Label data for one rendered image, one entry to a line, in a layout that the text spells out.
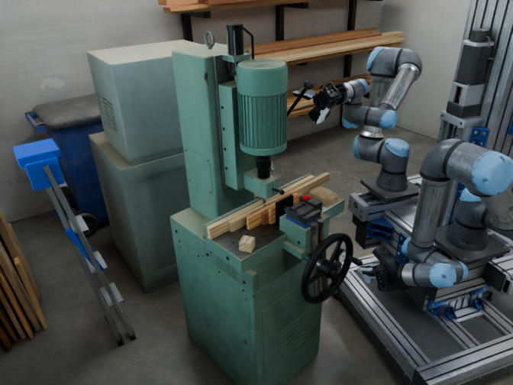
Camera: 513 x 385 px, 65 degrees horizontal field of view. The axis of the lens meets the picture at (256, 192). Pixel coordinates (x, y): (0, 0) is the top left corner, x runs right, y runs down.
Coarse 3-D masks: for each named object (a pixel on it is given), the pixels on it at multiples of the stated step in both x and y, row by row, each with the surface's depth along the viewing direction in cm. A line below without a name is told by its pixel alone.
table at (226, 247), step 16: (336, 208) 172; (272, 224) 159; (208, 240) 153; (224, 240) 151; (256, 240) 150; (272, 240) 150; (224, 256) 148; (240, 256) 142; (256, 256) 145; (304, 256) 150; (240, 272) 143
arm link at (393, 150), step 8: (384, 144) 192; (392, 144) 188; (400, 144) 189; (408, 144) 191; (384, 152) 191; (392, 152) 188; (400, 152) 187; (408, 152) 189; (376, 160) 195; (384, 160) 193; (392, 160) 190; (400, 160) 189; (384, 168) 195; (392, 168) 192; (400, 168) 191
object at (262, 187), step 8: (248, 176) 160; (256, 176) 159; (272, 176) 158; (248, 184) 162; (256, 184) 157; (264, 184) 154; (272, 184) 155; (256, 192) 159; (264, 192) 156; (272, 192) 157
